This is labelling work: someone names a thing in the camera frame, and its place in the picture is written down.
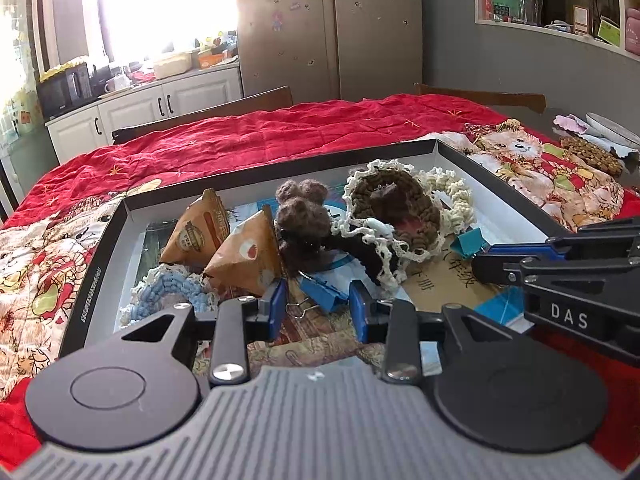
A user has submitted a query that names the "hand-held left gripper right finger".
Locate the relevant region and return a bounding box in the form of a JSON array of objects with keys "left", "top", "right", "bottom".
[{"left": 349, "top": 280, "right": 526, "bottom": 386}]

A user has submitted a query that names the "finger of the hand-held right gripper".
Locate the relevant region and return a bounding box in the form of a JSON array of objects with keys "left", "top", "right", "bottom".
[
  {"left": 487, "top": 219, "right": 640, "bottom": 262},
  {"left": 472, "top": 254, "right": 532, "bottom": 287}
]

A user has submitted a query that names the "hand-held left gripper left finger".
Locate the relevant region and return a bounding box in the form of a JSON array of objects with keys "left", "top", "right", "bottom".
[{"left": 117, "top": 279, "right": 290, "bottom": 386}]

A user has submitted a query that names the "black white crochet scrunchie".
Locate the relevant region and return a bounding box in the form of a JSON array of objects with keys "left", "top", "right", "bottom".
[{"left": 330, "top": 217, "right": 436, "bottom": 296}]

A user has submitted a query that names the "plain brown triangular snack packet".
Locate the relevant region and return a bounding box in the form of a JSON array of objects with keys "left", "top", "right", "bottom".
[{"left": 202, "top": 206, "right": 283, "bottom": 298}]

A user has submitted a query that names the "cream crochet scrunchie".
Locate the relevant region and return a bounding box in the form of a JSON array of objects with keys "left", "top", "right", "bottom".
[{"left": 415, "top": 167, "right": 476, "bottom": 241}]

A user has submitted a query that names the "brown crochet scrunchie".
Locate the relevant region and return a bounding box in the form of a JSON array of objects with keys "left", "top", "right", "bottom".
[{"left": 344, "top": 160, "right": 443, "bottom": 261}]

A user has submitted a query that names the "brown triangular packet round logo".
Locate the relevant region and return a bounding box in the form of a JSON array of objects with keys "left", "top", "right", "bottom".
[{"left": 159, "top": 188, "right": 231, "bottom": 267}]

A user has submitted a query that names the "blue crochet scrunchie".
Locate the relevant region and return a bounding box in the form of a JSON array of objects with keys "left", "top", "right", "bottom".
[{"left": 120, "top": 262, "right": 221, "bottom": 331}]

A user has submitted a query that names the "black cardboard box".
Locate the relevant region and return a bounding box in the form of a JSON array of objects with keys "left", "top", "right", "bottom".
[{"left": 59, "top": 137, "right": 576, "bottom": 361}]

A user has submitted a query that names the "brown beaded mat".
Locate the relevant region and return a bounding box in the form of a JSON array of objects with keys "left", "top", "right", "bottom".
[{"left": 560, "top": 136, "right": 626, "bottom": 177}]

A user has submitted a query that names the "pink cloth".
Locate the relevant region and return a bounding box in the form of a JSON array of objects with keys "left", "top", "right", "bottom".
[{"left": 552, "top": 114, "right": 591, "bottom": 135}]

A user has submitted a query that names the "white plate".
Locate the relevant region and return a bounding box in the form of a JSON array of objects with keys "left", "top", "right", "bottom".
[{"left": 582, "top": 112, "right": 640, "bottom": 153}]

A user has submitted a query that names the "dark wooden chair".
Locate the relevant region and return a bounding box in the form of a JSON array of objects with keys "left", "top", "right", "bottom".
[
  {"left": 111, "top": 85, "right": 293, "bottom": 145},
  {"left": 414, "top": 82, "right": 547, "bottom": 113}
]

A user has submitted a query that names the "red printed blanket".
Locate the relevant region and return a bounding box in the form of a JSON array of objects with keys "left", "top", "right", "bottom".
[{"left": 0, "top": 99, "right": 640, "bottom": 456}]

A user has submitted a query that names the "white kitchen cabinet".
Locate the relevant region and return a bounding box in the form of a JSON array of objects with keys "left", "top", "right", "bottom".
[{"left": 45, "top": 62, "right": 245, "bottom": 163}]

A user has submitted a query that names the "orange box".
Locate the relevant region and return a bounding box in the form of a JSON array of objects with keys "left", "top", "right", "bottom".
[{"left": 197, "top": 50, "right": 236, "bottom": 70}]

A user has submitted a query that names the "cream plastic container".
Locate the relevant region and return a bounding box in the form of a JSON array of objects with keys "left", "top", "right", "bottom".
[{"left": 151, "top": 51, "right": 193, "bottom": 80}]

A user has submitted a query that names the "beige double-door fridge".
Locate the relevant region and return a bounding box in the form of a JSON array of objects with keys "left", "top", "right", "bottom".
[{"left": 231, "top": 0, "right": 425, "bottom": 102}]

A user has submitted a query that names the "black microwave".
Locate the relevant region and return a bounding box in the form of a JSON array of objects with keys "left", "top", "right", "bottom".
[{"left": 36, "top": 62, "right": 96, "bottom": 121}]

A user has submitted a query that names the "yellow flower garland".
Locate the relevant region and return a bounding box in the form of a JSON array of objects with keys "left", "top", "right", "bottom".
[{"left": 39, "top": 57, "right": 88, "bottom": 81}]

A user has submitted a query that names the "glass sliding door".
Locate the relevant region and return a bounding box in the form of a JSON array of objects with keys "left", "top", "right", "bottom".
[{"left": 0, "top": 0, "right": 51, "bottom": 211}]

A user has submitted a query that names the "white wall shelf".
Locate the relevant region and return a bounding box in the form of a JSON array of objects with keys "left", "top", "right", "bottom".
[{"left": 472, "top": 0, "right": 640, "bottom": 63}]

